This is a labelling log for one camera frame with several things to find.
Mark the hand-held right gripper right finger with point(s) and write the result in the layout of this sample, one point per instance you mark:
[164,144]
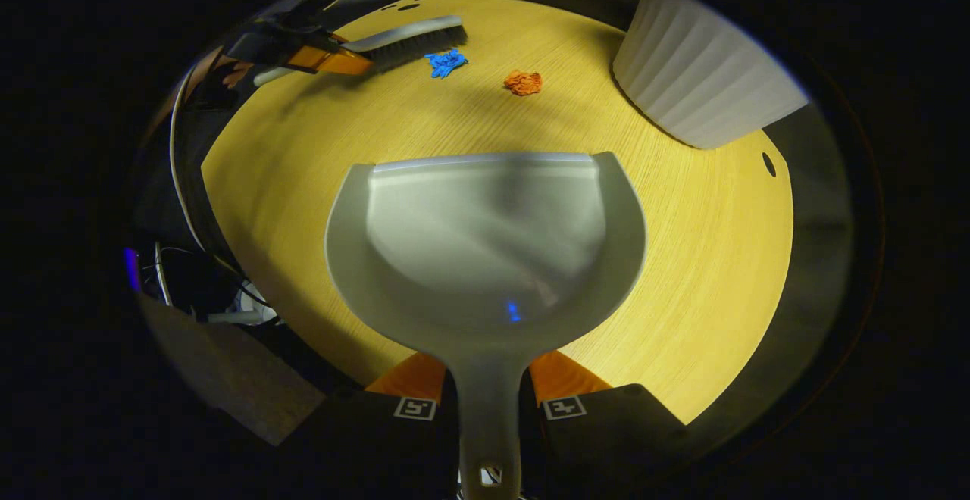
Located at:
[599,439]

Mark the orange paper trash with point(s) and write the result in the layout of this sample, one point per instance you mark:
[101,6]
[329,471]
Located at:
[524,82]

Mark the white dustpan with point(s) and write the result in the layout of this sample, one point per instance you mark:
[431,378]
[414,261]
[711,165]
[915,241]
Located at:
[485,257]

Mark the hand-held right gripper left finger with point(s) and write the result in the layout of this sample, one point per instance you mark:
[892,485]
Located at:
[394,447]

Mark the grey brown board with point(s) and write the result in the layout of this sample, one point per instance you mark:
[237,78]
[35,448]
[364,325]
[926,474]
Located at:
[227,371]

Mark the wooden desktop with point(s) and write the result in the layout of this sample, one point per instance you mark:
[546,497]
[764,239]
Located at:
[288,182]

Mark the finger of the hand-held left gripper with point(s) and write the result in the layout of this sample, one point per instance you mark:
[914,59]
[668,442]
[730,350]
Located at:
[333,60]

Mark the blue paper trash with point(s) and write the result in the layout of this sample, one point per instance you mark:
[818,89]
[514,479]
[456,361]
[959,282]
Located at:
[445,63]

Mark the white ribbed garbage bin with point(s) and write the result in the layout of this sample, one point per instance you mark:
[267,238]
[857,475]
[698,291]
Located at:
[705,76]

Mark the small white broom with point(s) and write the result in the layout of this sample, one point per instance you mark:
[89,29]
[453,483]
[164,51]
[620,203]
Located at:
[413,39]

